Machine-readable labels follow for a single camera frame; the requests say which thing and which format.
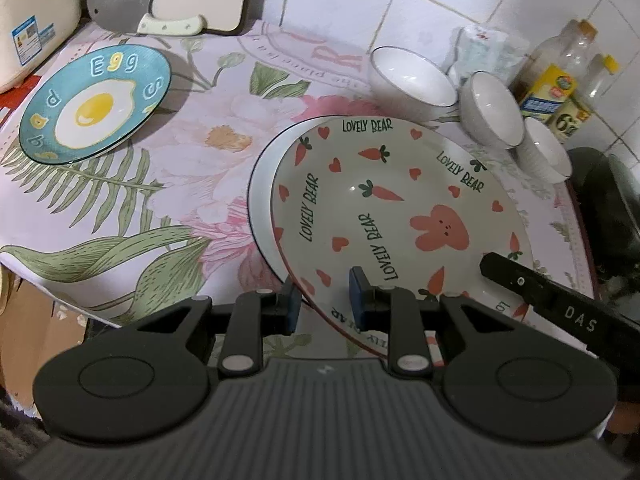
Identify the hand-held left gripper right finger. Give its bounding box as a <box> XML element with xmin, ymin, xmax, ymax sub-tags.
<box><xmin>348</xmin><ymin>266</ymin><xmax>503</xmax><ymax>380</ymax></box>

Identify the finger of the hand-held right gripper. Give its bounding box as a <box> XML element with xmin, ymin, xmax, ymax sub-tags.
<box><xmin>479</xmin><ymin>252</ymin><xmax>629</xmax><ymax>359</ymax></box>

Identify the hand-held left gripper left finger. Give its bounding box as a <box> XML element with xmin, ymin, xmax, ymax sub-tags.
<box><xmin>136</xmin><ymin>280</ymin><xmax>303</xmax><ymax>379</ymax></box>

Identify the bunny and carrot print plate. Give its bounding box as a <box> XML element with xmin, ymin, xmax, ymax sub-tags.
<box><xmin>270</xmin><ymin>116</ymin><xmax>535</xmax><ymax>358</ymax></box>

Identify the white plate with dark rim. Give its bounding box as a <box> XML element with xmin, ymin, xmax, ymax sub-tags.
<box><xmin>247</xmin><ymin>119</ymin><xmax>321</xmax><ymax>281</ymax></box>

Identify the white ribbed bowl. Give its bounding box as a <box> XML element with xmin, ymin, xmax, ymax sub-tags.
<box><xmin>460</xmin><ymin>71</ymin><xmax>526</xmax><ymax>149</ymax></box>
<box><xmin>369</xmin><ymin>46</ymin><xmax>459</xmax><ymax>122</ymax></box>
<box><xmin>517</xmin><ymin>117</ymin><xmax>574</xmax><ymax>184</ymax></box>

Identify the blue fried egg plate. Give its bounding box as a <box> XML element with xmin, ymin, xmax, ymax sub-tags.
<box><xmin>19</xmin><ymin>45</ymin><xmax>172</xmax><ymax>163</ymax></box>

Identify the dark wok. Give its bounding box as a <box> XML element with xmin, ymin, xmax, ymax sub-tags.
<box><xmin>567</xmin><ymin>146</ymin><xmax>640</xmax><ymax>311</ymax></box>

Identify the floral tablecloth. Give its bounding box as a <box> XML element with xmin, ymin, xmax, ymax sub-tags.
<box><xmin>0</xmin><ymin>20</ymin><xmax>598</xmax><ymax>358</ymax></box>

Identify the small yellow cap bottle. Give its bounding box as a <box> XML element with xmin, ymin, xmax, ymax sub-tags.
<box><xmin>545</xmin><ymin>52</ymin><xmax>622</xmax><ymax>146</ymax></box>

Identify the large yellow label bottle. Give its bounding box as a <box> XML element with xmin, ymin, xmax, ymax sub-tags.
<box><xmin>512</xmin><ymin>19</ymin><xmax>601</xmax><ymax>122</ymax></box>

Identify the cardboard box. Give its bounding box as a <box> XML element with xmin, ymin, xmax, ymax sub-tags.
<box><xmin>0</xmin><ymin>267</ymin><xmax>92</xmax><ymax>413</ymax></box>

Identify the white seasoning packet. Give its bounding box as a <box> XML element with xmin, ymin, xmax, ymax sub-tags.
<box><xmin>447</xmin><ymin>25</ymin><xmax>529</xmax><ymax>87</ymax></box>

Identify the white plastic container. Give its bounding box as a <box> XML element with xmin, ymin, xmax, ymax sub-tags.
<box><xmin>0</xmin><ymin>0</ymin><xmax>84</xmax><ymax>94</ymax></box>

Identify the cleaver with white handle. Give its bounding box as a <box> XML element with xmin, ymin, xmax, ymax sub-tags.
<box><xmin>86</xmin><ymin>0</ymin><xmax>207</xmax><ymax>37</ymax></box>

